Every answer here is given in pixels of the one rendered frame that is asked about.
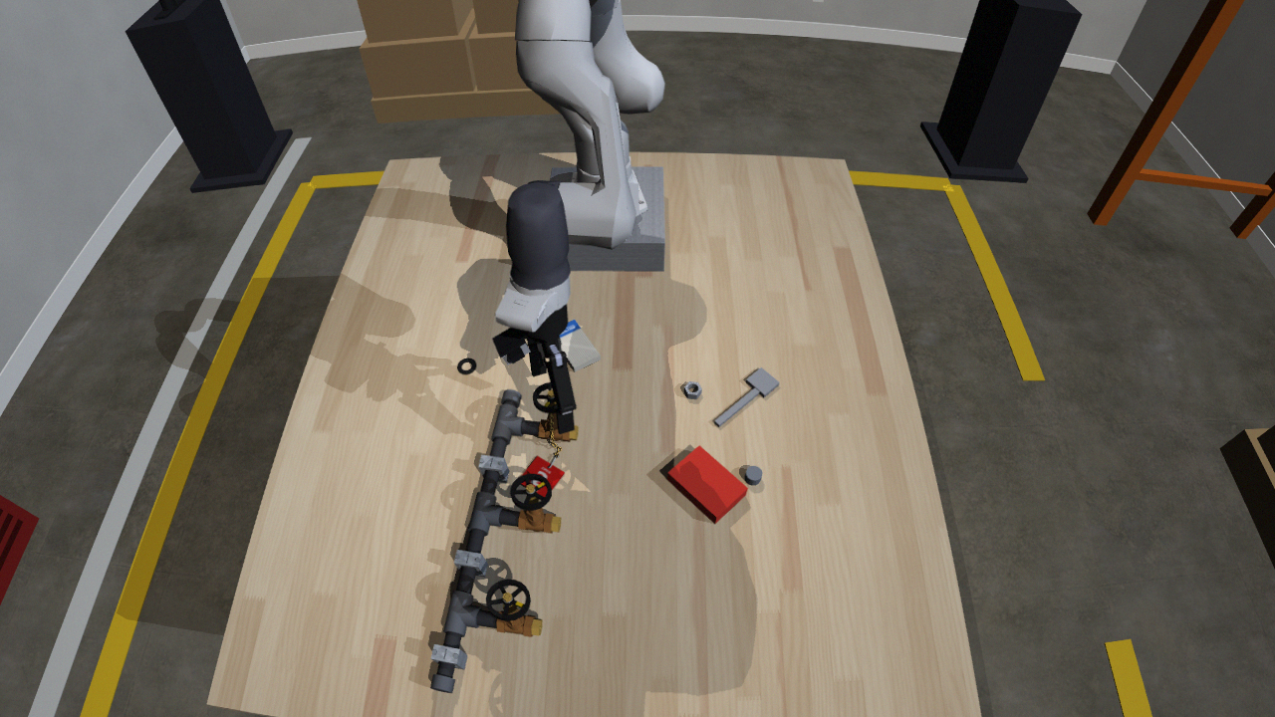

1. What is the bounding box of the red rectangular block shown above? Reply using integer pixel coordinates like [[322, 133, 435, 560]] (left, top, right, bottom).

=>
[[667, 445, 748, 524]]

